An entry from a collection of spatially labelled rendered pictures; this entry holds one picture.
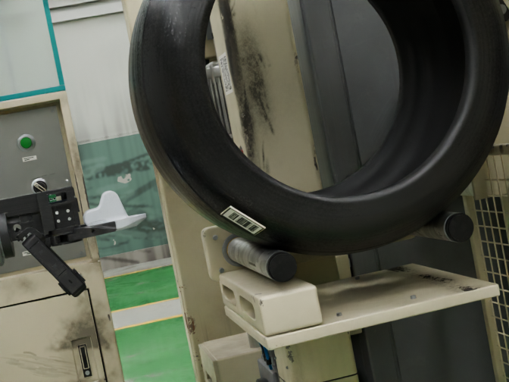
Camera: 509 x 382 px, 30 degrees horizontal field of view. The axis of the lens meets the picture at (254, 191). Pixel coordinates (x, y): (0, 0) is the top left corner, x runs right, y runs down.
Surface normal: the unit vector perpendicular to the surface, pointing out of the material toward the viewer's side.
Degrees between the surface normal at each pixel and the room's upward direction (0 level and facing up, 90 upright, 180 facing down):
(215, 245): 90
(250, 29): 90
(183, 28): 86
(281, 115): 90
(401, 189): 100
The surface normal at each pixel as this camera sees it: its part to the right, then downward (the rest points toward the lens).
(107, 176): 0.13, 0.03
